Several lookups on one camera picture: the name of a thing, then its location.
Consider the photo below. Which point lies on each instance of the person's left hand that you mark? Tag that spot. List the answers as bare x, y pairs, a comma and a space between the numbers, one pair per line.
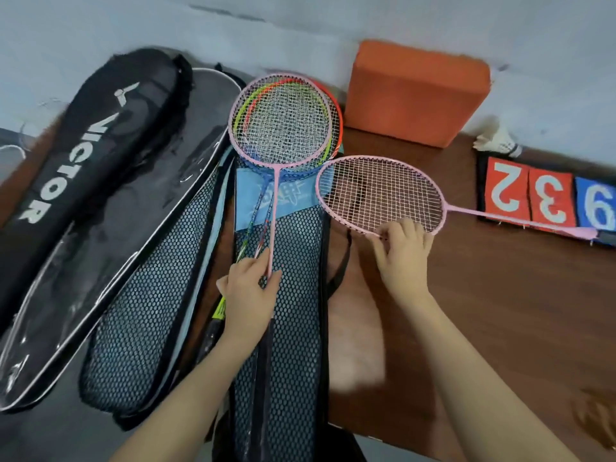
248, 307

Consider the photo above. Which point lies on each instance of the person's right hand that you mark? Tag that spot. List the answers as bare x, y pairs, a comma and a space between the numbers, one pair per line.
404, 269

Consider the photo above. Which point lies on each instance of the person's right thumb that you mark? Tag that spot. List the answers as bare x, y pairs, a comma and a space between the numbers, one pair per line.
379, 252

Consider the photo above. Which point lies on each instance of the person's right middle finger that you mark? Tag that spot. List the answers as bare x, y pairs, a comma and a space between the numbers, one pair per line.
409, 230

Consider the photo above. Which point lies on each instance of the person's left thumb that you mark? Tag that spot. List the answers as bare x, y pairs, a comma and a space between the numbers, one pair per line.
275, 285

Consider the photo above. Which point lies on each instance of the pink badminton racket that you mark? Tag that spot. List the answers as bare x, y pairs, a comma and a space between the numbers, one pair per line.
481, 215
273, 202

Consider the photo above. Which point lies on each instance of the person's right forearm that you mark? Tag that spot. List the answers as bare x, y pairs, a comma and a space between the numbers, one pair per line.
471, 380

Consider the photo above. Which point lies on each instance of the person's left forearm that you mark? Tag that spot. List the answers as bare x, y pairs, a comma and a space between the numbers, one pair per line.
192, 394

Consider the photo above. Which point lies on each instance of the mesh racket bag blue label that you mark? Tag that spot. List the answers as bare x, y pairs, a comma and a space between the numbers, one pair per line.
298, 331

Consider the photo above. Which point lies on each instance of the green badminton racket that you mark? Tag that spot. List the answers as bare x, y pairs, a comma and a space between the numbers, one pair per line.
217, 310

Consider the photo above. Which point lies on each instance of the orange badminton racket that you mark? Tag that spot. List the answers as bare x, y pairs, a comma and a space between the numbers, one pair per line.
338, 125

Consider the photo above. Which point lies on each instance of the white shuttlecock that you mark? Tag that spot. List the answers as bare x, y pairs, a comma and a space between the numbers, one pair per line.
498, 139

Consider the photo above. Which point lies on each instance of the black mesh racket bag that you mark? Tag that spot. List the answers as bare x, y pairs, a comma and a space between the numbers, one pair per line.
144, 307

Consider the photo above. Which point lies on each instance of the orange foam block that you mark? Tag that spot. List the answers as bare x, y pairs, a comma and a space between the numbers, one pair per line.
416, 91

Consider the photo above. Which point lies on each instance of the flip number scoreboard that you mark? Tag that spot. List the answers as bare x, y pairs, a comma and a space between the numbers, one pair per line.
548, 197

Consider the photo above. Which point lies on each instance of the clear plastic racket cover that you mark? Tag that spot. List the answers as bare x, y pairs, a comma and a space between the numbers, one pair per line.
139, 211

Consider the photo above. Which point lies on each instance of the black lettered racket cover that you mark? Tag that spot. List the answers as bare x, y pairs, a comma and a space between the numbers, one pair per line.
91, 153

